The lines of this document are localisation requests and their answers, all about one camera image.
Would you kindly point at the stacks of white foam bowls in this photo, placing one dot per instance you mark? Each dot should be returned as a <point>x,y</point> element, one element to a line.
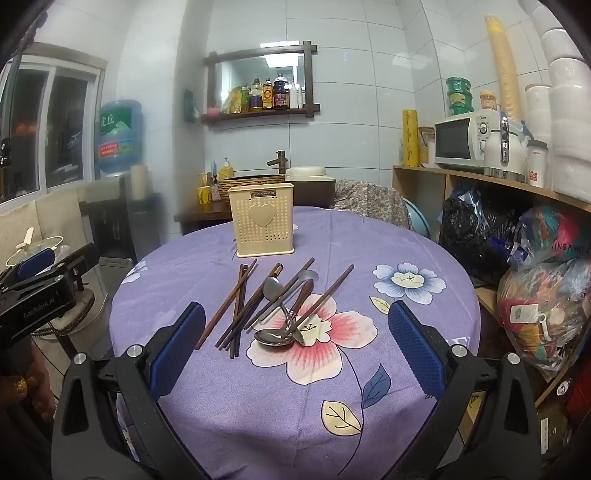
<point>568,115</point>

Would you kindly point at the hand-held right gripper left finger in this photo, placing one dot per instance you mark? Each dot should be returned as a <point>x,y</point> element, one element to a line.
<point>180,350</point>

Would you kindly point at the metal ladle spoon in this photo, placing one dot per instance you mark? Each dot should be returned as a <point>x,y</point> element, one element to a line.
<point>308,276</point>

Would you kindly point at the yellow cup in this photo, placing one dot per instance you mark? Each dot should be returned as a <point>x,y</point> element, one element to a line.
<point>204,195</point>

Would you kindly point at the dark wooden counter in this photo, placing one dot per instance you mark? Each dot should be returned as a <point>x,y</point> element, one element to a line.
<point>198,219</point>

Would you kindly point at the pink dish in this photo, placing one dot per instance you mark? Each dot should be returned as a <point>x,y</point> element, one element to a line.
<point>213,111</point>

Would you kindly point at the clear bag colourful contents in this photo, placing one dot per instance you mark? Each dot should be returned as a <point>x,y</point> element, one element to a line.
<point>540,323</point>

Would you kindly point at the black plastic bag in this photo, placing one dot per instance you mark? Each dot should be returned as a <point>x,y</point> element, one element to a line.
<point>466,235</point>

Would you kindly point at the white paper roll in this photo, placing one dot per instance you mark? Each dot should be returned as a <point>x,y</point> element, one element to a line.
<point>139,182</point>

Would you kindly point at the beige jar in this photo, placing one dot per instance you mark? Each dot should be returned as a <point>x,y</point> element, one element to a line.
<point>489,100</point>

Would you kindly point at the patterned toothbrush cup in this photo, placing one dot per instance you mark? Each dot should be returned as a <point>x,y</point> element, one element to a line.
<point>215,193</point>

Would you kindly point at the green wall holder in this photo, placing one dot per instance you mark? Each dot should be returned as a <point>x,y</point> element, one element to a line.
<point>189,107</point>

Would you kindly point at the wicker basket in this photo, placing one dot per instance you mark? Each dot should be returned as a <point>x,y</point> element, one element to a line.
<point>258,178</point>

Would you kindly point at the floral cloth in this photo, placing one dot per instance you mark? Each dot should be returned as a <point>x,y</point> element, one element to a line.
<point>369,198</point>

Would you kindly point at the blue water jug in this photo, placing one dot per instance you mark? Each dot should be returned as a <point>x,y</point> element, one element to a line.
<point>120,138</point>

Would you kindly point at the cream perforated cutlery holder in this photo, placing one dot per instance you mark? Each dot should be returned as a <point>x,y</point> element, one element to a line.
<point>277,230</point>

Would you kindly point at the purple floral tablecloth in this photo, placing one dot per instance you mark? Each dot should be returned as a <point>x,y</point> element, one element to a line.
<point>258,415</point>

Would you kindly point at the small wicker holder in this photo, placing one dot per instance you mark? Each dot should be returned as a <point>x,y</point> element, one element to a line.
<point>425,150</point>

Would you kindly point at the white cup red label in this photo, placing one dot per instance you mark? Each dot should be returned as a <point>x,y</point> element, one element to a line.
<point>538,161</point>

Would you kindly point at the stack of green containers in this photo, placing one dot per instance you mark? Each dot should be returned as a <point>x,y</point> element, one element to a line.
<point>458,96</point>

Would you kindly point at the yellow roll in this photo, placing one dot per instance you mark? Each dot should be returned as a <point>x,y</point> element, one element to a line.
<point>410,137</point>

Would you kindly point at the pot with glass lid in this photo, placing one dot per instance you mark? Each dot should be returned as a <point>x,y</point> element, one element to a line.
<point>37,242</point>

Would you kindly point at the yellow soap bottle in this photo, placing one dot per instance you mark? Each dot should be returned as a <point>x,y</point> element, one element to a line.
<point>226,170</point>

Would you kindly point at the pile of wooden chopsticks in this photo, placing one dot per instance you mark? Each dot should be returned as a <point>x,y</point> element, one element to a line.
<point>238,314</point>

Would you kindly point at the colourful plastic bag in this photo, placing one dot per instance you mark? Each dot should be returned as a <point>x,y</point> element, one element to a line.
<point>549,230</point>

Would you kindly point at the blue round basin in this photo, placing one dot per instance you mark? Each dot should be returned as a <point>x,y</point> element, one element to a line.
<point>418,219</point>

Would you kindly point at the window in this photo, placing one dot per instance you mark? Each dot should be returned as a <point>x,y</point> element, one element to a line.
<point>69,129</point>

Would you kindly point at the stack of yellow cups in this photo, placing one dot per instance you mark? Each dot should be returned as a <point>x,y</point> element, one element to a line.
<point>501,69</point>

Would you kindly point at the bronze faucet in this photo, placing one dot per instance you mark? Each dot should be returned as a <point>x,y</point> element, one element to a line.
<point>278,159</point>

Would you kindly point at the water dispenser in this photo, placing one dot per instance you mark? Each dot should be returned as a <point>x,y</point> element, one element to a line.
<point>111,217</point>

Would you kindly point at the white microwave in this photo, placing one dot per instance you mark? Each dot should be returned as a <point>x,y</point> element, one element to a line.
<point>455,141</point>

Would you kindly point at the wooden framed mirror shelf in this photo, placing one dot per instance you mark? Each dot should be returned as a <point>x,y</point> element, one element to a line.
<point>258,69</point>

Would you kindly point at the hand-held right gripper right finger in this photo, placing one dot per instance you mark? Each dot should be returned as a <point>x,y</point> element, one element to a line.
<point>415,350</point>

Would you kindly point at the row of bottles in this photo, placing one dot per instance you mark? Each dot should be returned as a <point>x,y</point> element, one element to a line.
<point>279,94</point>

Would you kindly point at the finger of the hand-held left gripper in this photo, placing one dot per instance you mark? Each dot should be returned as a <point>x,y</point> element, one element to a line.
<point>76,265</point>
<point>34,264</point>

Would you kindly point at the person's left hand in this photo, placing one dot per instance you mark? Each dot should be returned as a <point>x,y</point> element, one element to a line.
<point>27,394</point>

